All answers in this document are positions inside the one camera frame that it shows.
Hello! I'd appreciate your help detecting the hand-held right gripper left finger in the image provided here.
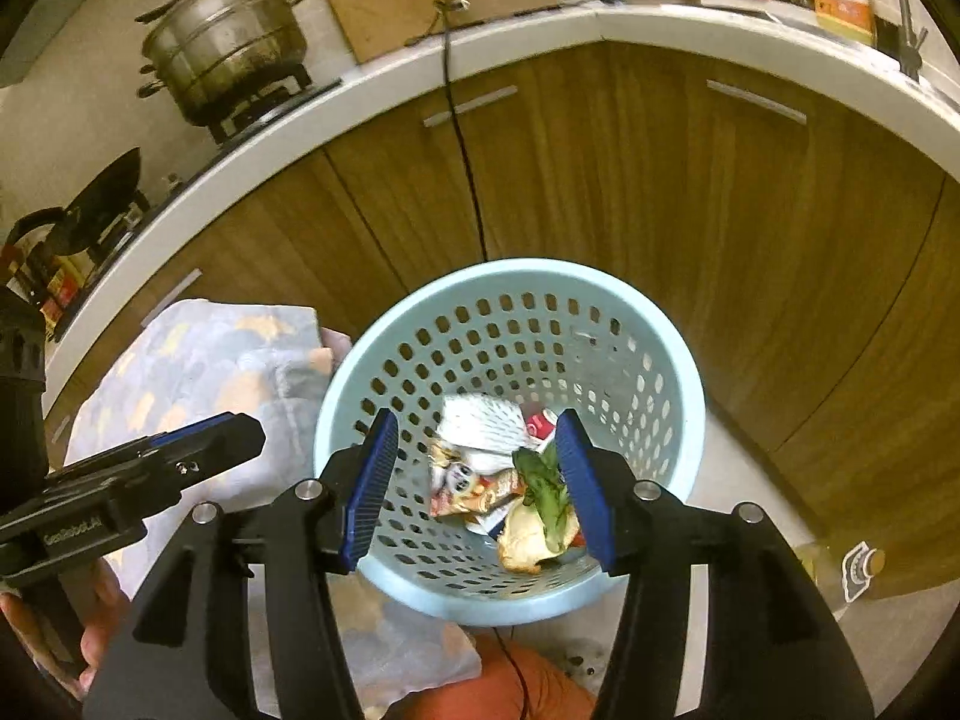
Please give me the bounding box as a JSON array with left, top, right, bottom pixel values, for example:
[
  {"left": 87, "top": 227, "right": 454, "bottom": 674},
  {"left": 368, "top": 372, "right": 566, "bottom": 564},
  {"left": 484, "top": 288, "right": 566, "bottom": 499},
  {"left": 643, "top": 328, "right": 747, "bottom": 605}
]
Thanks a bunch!
[{"left": 81, "top": 409, "right": 400, "bottom": 720}]

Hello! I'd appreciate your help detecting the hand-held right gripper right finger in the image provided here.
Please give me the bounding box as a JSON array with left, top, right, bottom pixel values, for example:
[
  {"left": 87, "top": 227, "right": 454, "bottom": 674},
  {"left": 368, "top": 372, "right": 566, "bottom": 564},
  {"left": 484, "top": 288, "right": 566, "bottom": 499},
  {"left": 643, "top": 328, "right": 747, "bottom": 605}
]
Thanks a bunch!
[{"left": 553, "top": 409, "right": 877, "bottom": 720}]

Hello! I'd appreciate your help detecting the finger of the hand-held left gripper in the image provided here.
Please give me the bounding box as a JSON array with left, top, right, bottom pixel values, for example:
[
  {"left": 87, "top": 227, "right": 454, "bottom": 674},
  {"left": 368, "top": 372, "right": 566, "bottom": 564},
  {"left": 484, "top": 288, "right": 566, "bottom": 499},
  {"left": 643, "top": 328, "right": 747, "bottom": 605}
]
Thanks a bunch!
[{"left": 45, "top": 411, "right": 267, "bottom": 515}]

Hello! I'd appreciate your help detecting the bok choy piece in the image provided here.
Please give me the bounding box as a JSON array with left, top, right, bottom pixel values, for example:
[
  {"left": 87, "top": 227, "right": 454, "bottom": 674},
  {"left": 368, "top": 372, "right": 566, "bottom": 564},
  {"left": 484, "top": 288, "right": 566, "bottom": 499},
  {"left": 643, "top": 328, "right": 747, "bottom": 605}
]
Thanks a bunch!
[{"left": 514, "top": 442, "right": 580, "bottom": 550}]

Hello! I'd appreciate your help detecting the large orange peel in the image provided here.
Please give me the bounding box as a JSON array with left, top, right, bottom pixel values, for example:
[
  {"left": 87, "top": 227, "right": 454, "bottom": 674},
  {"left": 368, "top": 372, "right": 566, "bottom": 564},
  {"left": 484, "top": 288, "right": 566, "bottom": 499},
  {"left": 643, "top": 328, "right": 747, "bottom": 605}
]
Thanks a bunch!
[{"left": 496, "top": 499, "right": 587, "bottom": 575}]

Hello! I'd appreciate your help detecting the white dotted wrapper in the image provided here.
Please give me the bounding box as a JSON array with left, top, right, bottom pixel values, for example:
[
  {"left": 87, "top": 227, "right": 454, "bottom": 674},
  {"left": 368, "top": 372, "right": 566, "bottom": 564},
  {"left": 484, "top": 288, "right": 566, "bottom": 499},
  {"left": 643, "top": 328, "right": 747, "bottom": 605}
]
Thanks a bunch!
[{"left": 439, "top": 394, "right": 530, "bottom": 452}]

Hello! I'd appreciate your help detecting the light blue perforated basket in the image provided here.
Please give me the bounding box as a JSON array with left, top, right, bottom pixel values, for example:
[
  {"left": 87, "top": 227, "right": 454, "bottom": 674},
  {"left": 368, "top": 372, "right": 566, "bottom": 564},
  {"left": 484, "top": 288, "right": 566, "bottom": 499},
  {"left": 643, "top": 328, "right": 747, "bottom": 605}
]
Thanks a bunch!
[{"left": 315, "top": 259, "right": 707, "bottom": 627}]

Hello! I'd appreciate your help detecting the person's left hand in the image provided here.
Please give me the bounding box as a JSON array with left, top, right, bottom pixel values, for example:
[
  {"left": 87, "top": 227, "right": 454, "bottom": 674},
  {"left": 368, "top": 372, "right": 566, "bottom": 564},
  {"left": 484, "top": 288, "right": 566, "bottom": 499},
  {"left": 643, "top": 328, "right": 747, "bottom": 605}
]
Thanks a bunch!
[{"left": 0, "top": 568, "right": 134, "bottom": 697}]

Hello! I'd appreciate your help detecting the fan pattern tablecloth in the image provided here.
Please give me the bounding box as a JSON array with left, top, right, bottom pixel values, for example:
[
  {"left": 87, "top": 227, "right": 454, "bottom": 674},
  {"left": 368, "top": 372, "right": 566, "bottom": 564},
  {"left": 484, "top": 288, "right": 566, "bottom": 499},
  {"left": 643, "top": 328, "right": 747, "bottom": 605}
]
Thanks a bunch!
[{"left": 64, "top": 298, "right": 481, "bottom": 700}]

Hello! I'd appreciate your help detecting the colourful snack wrapper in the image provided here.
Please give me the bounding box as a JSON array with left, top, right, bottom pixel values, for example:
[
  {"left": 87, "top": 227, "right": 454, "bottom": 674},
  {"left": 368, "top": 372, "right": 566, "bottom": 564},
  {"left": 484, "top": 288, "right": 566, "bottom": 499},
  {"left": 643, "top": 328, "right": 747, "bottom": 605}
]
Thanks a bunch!
[{"left": 427, "top": 442, "right": 526, "bottom": 520}]

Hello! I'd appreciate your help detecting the red label seasoning bottle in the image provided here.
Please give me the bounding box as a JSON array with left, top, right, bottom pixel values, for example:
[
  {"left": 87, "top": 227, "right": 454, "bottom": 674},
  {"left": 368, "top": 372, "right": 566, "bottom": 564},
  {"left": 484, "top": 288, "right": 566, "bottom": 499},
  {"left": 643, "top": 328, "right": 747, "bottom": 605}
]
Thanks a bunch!
[{"left": 34, "top": 251, "right": 83, "bottom": 338}]

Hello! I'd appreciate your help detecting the orange stool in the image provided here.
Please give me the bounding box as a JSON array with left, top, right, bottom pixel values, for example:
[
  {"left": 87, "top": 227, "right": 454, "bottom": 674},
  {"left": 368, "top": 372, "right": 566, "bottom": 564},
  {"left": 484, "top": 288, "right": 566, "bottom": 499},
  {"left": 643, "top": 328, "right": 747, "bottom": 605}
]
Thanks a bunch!
[{"left": 401, "top": 630, "right": 601, "bottom": 720}]

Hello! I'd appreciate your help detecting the black frying pan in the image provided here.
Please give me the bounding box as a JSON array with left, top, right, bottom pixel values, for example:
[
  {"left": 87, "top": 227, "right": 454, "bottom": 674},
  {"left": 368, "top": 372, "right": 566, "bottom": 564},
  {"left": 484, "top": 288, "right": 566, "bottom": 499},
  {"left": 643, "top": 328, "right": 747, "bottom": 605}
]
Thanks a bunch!
[{"left": 7, "top": 148, "right": 151, "bottom": 257}]

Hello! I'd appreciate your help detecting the clear plastic bottle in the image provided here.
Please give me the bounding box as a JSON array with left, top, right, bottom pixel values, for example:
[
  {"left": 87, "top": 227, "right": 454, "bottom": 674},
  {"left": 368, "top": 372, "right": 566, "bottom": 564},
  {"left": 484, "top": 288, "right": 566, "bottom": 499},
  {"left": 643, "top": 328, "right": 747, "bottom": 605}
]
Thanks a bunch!
[{"left": 795, "top": 540, "right": 890, "bottom": 608}]

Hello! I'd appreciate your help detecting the wooden base cabinet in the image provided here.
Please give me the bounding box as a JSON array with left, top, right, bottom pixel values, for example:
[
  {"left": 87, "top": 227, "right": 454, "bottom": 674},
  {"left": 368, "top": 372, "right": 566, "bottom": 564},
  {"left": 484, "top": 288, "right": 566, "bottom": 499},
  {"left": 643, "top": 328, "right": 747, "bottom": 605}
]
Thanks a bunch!
[{"left": 41, "top": 41, "right": 960, "bottom": 601}]

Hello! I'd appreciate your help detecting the black gas stove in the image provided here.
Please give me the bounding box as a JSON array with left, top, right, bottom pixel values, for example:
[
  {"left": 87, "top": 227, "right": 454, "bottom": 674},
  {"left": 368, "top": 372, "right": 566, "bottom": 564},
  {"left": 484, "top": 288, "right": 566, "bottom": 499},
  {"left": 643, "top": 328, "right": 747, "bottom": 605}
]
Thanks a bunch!
[{"left": 45, "top": 64, "right": 343, "bottom": 256}]

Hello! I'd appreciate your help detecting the steel steamer pot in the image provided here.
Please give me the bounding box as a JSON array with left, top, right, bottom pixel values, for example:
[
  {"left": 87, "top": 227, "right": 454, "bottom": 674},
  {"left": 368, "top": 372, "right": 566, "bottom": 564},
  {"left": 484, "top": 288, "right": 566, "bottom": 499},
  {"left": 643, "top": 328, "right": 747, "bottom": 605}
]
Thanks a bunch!
[{"left": 135, "top": 0, "right": 314, "bottom": 127}]

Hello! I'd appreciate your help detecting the silver cabinet handle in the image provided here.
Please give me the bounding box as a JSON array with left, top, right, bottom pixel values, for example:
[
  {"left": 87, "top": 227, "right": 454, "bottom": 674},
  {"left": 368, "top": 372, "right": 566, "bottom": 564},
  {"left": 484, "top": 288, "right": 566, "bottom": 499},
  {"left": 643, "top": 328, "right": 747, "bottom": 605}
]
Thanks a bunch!
[
  {"left": 705, "top": 79, "right": 809, "bottom": 125},
  {"left": 142, "top": 268, "right": 203, "bottom": 328},
  {"left": 422, "top": 85, "right": 520, "bottom": 128}
]

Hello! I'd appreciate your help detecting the black power cable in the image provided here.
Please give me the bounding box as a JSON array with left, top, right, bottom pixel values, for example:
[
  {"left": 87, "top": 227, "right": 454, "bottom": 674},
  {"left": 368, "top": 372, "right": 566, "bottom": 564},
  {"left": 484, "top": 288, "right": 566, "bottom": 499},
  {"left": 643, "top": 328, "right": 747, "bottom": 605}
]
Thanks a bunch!
[{"left": 409, "top": 0, "right": 530, "bottom": 720}]

